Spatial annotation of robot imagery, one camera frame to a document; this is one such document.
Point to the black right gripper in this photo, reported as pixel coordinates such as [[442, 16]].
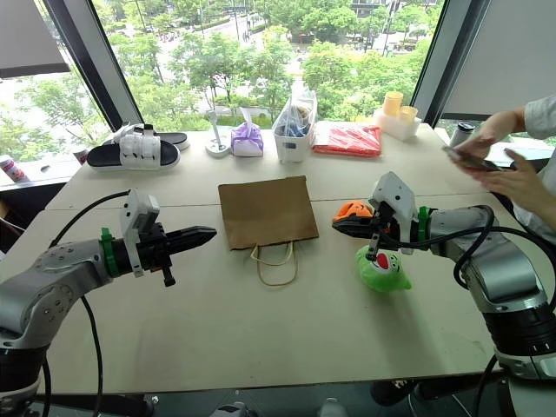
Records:
[[386, 229]]

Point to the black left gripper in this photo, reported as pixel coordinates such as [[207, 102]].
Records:
[[152, 252]]

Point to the dark smartphone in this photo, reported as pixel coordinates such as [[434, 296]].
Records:
[[473, 160]]

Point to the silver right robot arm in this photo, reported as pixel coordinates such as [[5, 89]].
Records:
[[499, 269]]

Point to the person's right forearm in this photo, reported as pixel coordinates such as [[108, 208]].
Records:
[[514, 121]]

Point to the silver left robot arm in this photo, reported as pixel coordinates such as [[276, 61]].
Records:
[[52, 282]]

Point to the brown paper bag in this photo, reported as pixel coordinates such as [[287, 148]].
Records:
[[267, 213]]

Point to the white container with items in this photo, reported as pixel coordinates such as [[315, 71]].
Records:
[[293, 139]]

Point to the purple tissue pack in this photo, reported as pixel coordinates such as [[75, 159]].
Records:
[[246, 140]]

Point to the person's right hand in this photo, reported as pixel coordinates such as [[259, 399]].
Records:
[[480, 139]]

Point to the person's left hand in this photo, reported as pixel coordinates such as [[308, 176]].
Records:
[[517, 182]]

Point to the orange plush toy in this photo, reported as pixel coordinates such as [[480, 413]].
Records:
[[352, 209]]

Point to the green plush toy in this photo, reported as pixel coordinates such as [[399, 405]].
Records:
[[384, 271]]

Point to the green right wrist clamp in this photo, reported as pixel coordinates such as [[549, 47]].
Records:
[[422, 223]]

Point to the green wrist clamp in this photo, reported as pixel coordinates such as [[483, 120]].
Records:
[[422, 223], [107, 254]]

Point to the green left wrist clamp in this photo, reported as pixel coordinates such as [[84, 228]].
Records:
[[107, 254]]

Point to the red packaged cloth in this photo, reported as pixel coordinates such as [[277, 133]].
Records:
[[346, 140]]

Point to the black and white slipper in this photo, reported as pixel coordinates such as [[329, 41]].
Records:
[[134, 153], [171, 139]]

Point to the small white desk stand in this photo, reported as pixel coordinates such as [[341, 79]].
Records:
[[216, 139]]

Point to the short yellow cup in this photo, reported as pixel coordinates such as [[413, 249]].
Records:
[[408, 114]]

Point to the tall yellow cup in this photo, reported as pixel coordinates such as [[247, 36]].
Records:
[[393, 103]]

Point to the silver can with black lid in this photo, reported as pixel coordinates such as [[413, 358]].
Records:
[[461, 135]]

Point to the dark rounded shape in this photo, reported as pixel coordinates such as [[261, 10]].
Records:
[[391, 391]]

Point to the grey roller blind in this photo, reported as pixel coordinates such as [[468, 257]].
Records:
[[30, 35], [504, 56]]

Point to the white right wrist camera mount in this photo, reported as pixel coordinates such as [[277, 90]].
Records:
[[397, 195]]

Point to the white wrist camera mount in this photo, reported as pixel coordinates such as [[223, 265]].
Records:
[[138, 213], [397, 195]]

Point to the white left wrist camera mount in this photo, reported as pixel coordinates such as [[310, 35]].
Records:
[[138, 213]]

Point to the dark window frame post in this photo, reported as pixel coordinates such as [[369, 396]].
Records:
[[95, 65], [432, 69]]

